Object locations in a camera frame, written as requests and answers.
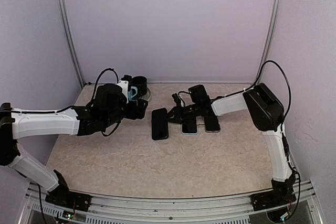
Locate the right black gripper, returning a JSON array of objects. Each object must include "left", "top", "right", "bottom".
[{"left": 164, "top": 102, "right": 201, "bottom": 123}]

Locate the black phone case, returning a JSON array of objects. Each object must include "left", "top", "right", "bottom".
[{"left": 151, "top": 108, "right": 169, "bottom": 141}]

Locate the aluminium frame post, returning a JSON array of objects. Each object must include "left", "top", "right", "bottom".
[
  {"left": 57, "top": 0, "right": 85, "bottom": 88},
  {"left": 258, "top": 0, "right": 286, "bottom": 65}
]

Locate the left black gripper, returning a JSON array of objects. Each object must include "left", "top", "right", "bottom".
[{"left": 103, "top": 98, "right": 148, "bottom": 127}]

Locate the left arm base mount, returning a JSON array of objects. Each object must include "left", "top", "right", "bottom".
[{"left": 45, "top": 169, "right": 92, "bottom": 212}]

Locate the right aluminium frame post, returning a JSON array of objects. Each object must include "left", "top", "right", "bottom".
[{"left": 258, "top": 0, "right": 286, "bottom": 65}]

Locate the grey patterned saucer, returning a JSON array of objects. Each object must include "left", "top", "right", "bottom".
[{"left": 142, "top": 88, "right": 152, "bottom": 102}]

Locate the light blue phone case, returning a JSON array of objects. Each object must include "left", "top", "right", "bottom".
[{"left": 181, "top": 123, "right": 198, "bottom": 136}]

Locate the black mug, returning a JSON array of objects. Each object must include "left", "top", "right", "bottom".
[{"left": 132, "top": 76, "right": 148, "bottom": 97}]

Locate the left aluminium frame post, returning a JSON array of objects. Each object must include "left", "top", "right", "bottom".
[{"left": 57, "top": 0, "right": 85, "bottom": 88}]

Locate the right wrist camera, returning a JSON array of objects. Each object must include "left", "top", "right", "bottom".
[{"left": 172, "top": 93, "right": 185, "bottom": 107}]

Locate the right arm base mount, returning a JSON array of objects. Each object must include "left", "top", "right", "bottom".
[{"left": 250, "top": 178, "right": 297, "bottom": 211}]

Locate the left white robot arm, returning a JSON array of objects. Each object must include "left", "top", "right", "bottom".
[{"left": 1, "top": 81, "right": 148, "bottom": 206}]

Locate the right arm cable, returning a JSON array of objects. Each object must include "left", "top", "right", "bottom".
[{"left": 177, "top": 60, "right": 301, "bottom": 224}]

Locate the front aluminium rail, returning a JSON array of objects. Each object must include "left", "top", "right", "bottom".
[{"left": 18, "top": 179, "right": 323, "bottom": 224}]

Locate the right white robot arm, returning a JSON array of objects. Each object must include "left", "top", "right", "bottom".
[{"left": 163, "top": 83, "right": 296, "bottom": 205}]

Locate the light blue mug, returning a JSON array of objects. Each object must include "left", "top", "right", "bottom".
[{"left": 128, "top": 86, "right": 138, "bottom": 101}]

